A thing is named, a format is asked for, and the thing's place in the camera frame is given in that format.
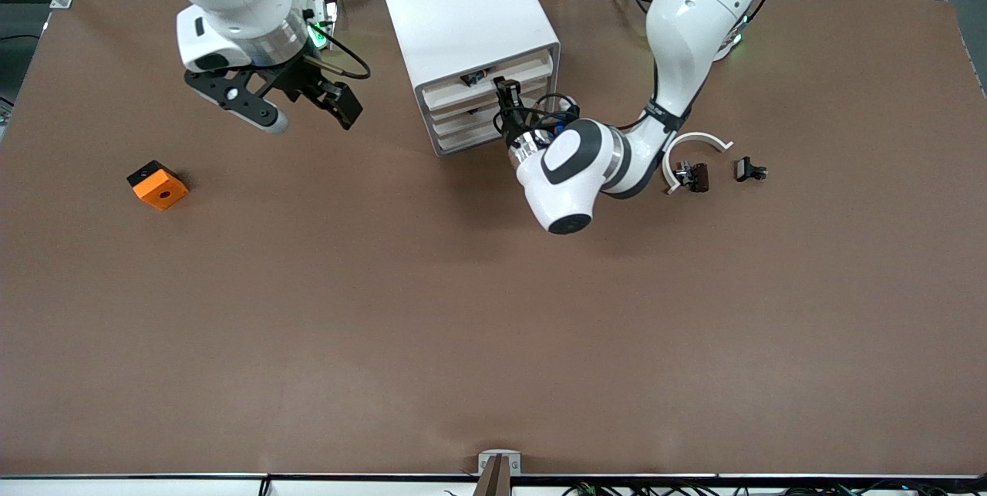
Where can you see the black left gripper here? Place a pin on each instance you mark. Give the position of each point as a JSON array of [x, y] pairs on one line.
[[512, 125]]

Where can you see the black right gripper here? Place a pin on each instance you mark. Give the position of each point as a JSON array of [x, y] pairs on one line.
[[299, 78]]

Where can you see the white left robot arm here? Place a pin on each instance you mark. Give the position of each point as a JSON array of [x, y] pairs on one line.
[[694, 18]]

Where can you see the orange block with hole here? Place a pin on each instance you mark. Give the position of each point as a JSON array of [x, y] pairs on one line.
[[160, 189]]

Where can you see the dark brown small component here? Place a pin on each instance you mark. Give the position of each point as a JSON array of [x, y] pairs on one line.
[[700, 177]]

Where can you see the brown table mat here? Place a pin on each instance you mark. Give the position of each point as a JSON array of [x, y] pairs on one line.
[[493, 326]]

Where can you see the small black clip component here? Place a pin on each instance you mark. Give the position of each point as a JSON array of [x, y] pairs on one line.
[[746, 169]]

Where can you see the grey metal bracket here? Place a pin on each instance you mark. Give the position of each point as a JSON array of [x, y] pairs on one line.
[[509, 459]]

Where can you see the white table edge rail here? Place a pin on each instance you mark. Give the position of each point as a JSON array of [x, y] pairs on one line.
[[154, 488]]

